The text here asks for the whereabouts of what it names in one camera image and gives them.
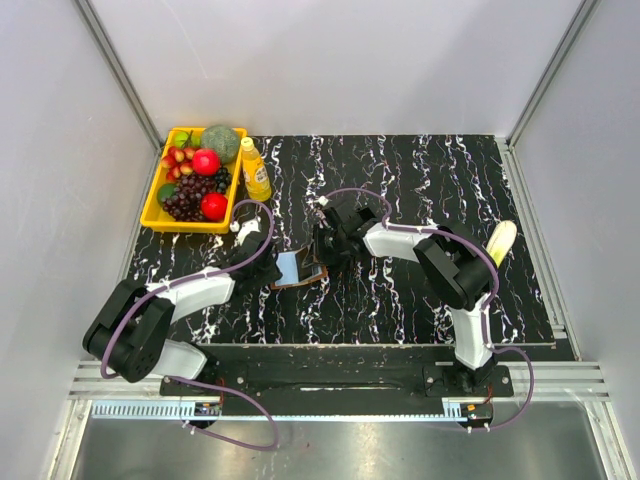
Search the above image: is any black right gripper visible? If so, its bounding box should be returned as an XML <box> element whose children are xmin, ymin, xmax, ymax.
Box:
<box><xmin>303</xmin><ymin>224</ymin><xmax>346</xmax><ymax>270</ymax></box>

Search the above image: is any brown leather card holder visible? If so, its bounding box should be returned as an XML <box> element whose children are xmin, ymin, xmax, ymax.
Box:
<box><xmin>271</xmin><ymin>246</ymin><xmax>328</xmax><ymax>290</ymax></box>

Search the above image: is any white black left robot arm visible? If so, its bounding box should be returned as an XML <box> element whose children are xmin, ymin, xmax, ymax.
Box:
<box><xmin>82</xmin><ymin>219</ymin><xmax>281</xmax><ymax>395</ymax></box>

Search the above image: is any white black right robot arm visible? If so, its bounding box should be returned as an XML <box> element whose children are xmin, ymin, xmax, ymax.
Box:
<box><xmin>312</xmin><ymin>197</ymin><xmax>499</xmax><ymax>396</ymax></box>

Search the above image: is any red pomegranate lower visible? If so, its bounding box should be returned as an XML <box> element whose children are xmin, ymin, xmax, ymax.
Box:
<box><xmin>200</xmin><ymin>192</ymin><xmax>228</xmax><ymax>222</ymax></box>

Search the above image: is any red pomegranate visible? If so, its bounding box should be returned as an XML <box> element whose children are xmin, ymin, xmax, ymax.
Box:
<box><xmin>192</xmin><ymin>149</ymin><xmax>221</xmax><ymax>176</ymax></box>
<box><xmin>200</xmin><ymin>192</ymin><xmax>228</xmax><ymax>222</ymax></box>

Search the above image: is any yellow juice bottle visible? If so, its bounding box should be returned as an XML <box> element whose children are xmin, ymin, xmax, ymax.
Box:
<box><xmin>240</xmin><ymin>137</ymin><xmax>272</xmax><ymax>202</ymax></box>

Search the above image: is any black grape bunch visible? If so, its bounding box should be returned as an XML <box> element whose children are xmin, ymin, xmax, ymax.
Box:
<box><xmin>213</xmin><ymin>167</ymin><xmax>233</xmax><ymax>195</ymax></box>

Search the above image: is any dark purple grape bunch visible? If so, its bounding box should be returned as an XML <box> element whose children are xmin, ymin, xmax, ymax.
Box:
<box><xmin>160</xmin><ymin>173</ymin><xmax>214</xmax><ymax>222</ymax></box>

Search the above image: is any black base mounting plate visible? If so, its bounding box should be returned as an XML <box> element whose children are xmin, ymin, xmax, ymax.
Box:
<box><xmin>159</xmin><ymin>343</ymin><xmax>515</xmax><ymax>419</ymax></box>

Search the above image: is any red pomegranate upper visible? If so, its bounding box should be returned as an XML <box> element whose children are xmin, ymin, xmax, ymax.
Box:
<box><xmin>192</xmin><ymin>149</ymin><xmax>221</xmax><ymax>176</ymax></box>

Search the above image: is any green lime fruit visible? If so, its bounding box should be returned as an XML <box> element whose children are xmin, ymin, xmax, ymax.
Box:
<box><xmin>156</xmin><ymin>183</ymin><xmax>177</xmax><ymax>205</ymax></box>

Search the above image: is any green melon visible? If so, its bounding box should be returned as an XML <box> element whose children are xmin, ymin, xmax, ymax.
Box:
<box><xmin>200</xmin><ymin>125</ymin><xmax>241</xmax><ymax>165</ymax></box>

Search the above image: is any small red fruit cluster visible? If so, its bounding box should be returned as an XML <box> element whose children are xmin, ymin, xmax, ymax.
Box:
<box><xmin>160</xmin><ymin>146</ymin><xmax>196</xmax><ymax>183</ymax></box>

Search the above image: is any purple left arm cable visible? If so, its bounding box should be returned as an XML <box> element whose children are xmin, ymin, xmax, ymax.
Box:
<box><xmin>99</xmin><ymin>198</ymin><xmax>281</xmax><ymax>451</ymax></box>

